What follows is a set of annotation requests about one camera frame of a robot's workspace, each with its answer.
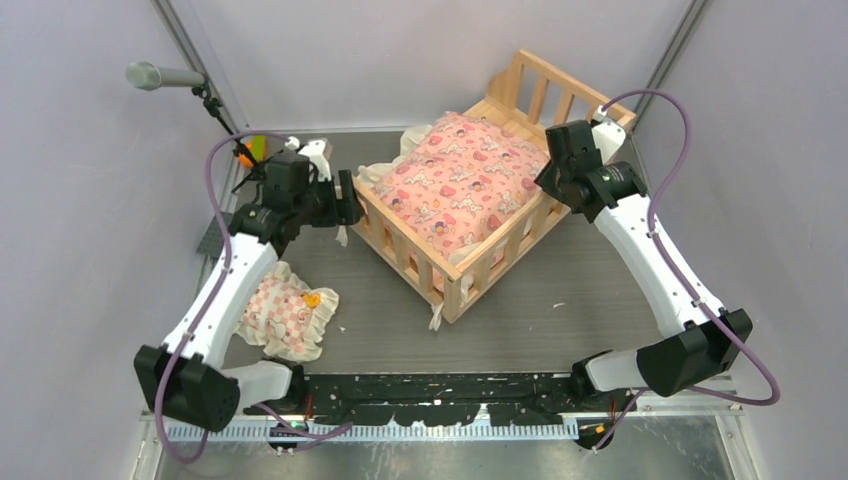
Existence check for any orange green toy ball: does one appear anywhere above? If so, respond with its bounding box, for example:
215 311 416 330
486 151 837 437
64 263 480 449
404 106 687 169
238 135 267 168

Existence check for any silver microphone on tripod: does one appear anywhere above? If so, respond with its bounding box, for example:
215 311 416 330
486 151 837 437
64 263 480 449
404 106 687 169
125 61 266 191

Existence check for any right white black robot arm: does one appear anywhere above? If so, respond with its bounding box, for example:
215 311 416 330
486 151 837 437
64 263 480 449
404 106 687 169
535 120 753 411

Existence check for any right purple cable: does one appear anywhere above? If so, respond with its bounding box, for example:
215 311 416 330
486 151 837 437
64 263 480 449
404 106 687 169
599 89 782 455

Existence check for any wooden slatted pet bed frame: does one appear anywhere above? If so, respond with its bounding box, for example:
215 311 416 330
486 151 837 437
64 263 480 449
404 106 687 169
354 49 635 330

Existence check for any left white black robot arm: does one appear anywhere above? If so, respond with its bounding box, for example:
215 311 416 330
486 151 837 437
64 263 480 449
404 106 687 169
134 138 363 433

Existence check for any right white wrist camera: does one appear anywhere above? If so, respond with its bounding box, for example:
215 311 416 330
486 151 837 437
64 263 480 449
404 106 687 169
591 106 627 164

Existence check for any grey building plate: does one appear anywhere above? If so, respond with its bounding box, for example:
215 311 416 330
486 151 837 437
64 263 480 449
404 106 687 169
196 212 233 258

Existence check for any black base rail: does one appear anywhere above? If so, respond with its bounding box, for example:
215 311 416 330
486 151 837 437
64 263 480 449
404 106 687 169
273 373 600 427

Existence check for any small checkered ruffled pillow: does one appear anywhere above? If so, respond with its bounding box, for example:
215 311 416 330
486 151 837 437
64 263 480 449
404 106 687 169
235 261 339 363

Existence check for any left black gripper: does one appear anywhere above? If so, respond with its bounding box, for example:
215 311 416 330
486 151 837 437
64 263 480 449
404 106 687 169
294 170 364 228

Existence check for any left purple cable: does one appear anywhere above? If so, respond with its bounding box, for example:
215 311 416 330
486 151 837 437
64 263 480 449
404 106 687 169
153 132 299 465

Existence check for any purple cable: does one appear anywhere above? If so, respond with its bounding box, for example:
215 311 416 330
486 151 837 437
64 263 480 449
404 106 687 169
599 89 782 455
153 132 299 465

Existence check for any pink printed cushion with ties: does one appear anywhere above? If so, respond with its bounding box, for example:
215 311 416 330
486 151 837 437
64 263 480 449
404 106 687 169
357 111 551 333

